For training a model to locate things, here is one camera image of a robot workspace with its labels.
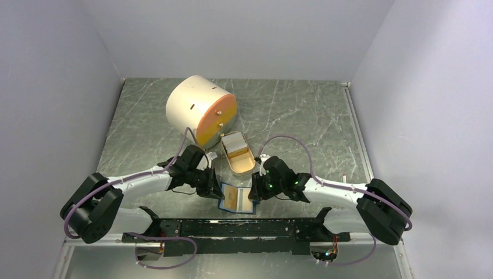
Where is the black base frame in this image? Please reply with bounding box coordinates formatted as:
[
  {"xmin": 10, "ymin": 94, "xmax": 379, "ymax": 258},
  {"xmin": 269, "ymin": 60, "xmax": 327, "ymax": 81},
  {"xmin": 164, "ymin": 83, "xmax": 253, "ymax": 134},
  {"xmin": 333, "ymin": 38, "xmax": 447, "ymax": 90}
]
[{"xmin": 122, "ymin": 217, "xmax": 351, "ymax": 257}]

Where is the round white drawer cabinet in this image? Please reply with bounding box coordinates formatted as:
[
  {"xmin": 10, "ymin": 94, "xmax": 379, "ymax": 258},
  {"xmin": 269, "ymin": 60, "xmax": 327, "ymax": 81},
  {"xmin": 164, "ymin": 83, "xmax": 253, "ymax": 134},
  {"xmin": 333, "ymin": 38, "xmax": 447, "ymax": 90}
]
[{"xmin": 166, "ymin": 75, "xmax": 238, "ymax": 149}]

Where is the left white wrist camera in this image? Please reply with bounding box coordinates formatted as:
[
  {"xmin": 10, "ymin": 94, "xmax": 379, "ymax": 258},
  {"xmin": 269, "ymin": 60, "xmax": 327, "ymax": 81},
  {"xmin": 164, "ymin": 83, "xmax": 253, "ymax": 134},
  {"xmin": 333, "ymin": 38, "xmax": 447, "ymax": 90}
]
[{"xmin": 207, "ymin": 152, "xmax": 217, "ymax": 160}]

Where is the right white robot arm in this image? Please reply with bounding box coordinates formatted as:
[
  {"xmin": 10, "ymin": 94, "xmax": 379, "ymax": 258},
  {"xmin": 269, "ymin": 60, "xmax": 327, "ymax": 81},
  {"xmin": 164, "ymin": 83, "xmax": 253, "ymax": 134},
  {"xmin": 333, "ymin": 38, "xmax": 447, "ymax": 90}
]
[{"xmin": 249, "ymin": 155, "xmax": 412, "ymax": 245}]

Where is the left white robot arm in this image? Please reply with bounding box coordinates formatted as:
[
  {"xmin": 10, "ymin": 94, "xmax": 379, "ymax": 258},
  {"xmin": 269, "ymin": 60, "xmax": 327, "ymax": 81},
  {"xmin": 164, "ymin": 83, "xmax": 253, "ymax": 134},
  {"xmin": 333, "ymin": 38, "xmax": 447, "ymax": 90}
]
[{"xmin": 60, "ymin": 145, "xmax": 224, "ymax": 244}]

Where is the tan oval card tray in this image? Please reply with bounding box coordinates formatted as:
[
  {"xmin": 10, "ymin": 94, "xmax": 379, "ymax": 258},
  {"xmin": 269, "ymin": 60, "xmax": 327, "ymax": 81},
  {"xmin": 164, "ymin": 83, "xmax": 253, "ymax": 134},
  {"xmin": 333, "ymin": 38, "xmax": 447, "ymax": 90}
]
[{"xmin": 220, "ymin": 131, "xmax": 256, "ymax": 176}]

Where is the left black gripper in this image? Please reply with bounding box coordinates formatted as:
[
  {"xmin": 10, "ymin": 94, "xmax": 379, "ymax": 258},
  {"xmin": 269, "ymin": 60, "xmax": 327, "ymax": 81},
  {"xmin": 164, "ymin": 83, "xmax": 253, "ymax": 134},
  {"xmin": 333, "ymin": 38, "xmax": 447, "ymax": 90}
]
[{"xmin": 185, "ymin": 165, "xmax": 224, "ymax": 200}]

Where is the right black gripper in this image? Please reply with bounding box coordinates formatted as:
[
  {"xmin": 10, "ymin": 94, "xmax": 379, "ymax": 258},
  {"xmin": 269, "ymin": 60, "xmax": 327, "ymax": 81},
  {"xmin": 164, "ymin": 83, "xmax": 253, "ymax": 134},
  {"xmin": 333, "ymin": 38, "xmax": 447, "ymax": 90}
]
[{"xmin": 248, "ymin": 169, "xmax": 285, "ymax": 201}]

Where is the blue leather card holder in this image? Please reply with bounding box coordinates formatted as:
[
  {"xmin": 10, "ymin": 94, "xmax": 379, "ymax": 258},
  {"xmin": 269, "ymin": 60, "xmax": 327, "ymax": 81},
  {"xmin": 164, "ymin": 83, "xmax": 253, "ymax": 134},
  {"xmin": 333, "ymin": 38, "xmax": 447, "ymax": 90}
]
[{"xmin": 218, "ymin": 183, "xmax": 256, "ymax": 214}]

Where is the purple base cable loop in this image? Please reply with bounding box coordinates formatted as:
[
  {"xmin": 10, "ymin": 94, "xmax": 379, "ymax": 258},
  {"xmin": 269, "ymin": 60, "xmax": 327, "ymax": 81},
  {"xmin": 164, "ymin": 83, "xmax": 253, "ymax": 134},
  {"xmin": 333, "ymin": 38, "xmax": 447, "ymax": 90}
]
[{"xmin": 127, "ymin": 232, "xmax": 198, "ymax": 270}]

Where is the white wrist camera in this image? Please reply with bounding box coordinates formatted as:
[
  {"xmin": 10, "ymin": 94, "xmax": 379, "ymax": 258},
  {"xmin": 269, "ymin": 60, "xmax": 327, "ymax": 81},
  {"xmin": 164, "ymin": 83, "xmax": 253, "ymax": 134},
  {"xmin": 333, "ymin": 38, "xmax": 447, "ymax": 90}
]
[
  {"xmin": 207, "ymin": 152, "xmax": 217, "ymax": 160},
  {"xmin": 255, "ymin": 154, "xmax": 270, "ymax": 176}
]

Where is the stack of white cards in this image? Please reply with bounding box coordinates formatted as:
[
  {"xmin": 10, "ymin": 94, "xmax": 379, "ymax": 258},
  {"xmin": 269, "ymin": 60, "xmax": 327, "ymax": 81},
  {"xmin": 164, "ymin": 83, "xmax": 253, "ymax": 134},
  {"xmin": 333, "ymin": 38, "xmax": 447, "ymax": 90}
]
[{"xmin": 222, "ymin": 133, "xmax": 248, "ymax": 153}]

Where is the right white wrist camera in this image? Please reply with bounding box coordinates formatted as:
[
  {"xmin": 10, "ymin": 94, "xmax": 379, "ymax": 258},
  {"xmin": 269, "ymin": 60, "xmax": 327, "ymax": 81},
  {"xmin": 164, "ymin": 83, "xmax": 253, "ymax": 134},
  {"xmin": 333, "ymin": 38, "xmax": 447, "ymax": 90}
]
[{"xmin": 255, "ymin": 154, "xmax": 270, "ymax": 176}]

